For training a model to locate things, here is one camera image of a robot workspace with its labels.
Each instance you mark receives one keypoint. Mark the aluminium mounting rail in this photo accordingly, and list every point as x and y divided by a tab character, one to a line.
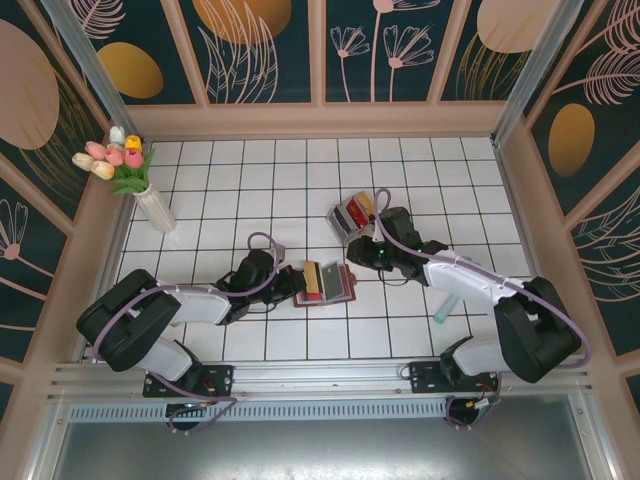
320	375

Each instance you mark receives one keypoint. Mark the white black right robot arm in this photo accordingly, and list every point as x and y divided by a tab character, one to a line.
460	280

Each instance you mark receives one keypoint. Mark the aluminium frame post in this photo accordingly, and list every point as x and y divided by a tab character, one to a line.
86	55
537	60

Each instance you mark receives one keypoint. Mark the brown leather card holder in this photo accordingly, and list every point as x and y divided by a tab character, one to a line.
350	293

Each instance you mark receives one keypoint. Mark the tulip bouquet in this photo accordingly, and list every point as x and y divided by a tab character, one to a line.
120	157

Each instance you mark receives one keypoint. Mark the white ribbed vase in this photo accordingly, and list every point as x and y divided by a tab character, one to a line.
157	212

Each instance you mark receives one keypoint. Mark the clear acrylic card stand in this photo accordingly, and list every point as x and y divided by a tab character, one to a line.
336	227

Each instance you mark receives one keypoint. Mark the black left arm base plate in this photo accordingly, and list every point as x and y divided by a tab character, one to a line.
220	377

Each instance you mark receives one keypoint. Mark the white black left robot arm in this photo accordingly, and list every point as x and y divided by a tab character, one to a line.
200	305

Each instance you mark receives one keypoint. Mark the light teal tube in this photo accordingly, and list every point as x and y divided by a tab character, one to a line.
444	310

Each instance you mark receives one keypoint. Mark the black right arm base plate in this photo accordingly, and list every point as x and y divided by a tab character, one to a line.
425	377

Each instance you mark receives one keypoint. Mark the gold card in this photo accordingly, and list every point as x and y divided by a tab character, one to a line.
367	201
315	280

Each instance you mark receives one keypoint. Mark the black card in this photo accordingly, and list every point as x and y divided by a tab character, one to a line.
343	221
331	277

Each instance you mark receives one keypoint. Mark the grey metal sheet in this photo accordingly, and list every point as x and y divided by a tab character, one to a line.
320	455

